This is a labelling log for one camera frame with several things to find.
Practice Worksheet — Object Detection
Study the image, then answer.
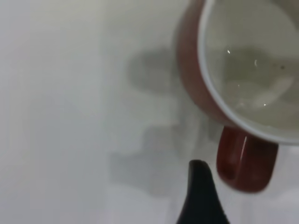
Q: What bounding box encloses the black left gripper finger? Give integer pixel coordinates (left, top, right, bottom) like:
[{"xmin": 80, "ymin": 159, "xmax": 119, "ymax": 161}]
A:
[{"xmin": 175, "ymin": 160, "xmax": 232, "ymax": 224}]

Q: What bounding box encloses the red ceramic mug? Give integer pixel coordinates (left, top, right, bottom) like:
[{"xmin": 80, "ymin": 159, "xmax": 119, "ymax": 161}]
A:
[{"xmin": 176, "ymin": 0, "xmax": 299, "ymax": 194}]

